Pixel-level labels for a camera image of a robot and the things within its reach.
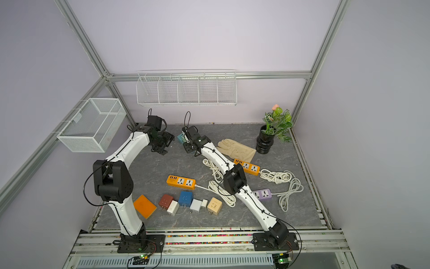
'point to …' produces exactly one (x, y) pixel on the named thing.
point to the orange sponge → (144, 207)
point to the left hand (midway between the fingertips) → (173, 143)
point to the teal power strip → (181, 138)
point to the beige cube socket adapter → (214, 205)
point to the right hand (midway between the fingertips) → (188, 143)
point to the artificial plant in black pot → (277, 123)
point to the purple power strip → (263, 194)
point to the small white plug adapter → (204, 202)
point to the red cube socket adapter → (166, 200)
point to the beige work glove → (236, 151)
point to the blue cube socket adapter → (185, 198)
